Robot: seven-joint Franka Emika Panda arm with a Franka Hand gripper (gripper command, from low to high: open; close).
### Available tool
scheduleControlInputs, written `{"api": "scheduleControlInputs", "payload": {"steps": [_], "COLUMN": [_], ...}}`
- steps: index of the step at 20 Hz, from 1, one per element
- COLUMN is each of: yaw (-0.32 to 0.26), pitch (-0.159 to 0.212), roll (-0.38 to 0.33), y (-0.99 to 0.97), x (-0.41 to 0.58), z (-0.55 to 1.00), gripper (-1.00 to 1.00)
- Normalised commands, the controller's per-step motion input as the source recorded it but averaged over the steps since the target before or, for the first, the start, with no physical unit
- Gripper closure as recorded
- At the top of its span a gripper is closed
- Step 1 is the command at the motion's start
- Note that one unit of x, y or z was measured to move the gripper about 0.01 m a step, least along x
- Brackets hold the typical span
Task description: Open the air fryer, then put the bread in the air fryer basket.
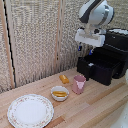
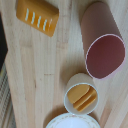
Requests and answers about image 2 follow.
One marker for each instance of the white floral rim plate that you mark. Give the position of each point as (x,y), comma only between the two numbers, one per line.
(71,122)

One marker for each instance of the yellow toy bread piece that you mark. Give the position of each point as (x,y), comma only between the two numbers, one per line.
(78,93)
(87,101)

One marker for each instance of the pink cup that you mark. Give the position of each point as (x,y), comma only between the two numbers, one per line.
(105,55)

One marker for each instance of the woven screen panel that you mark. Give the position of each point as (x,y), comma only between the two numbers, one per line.
(4,100)

